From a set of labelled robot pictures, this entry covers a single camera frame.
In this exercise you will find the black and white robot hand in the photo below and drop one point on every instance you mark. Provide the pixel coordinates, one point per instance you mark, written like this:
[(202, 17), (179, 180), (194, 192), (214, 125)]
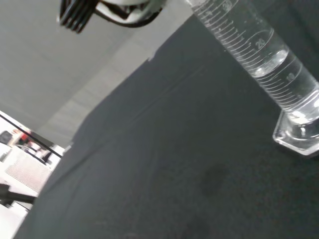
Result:
[(117, 12)]

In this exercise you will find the black bench cloth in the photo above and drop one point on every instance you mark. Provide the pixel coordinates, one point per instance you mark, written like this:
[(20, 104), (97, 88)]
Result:
[(162, 149)]

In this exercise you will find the white perforated box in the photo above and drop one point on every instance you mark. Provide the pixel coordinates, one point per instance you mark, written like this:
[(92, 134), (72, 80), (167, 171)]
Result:
[(27, 169)]

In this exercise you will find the black tripod leg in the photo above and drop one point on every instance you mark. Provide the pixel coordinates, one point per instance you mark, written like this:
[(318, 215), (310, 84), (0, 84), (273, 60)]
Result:
[(15, 195)]

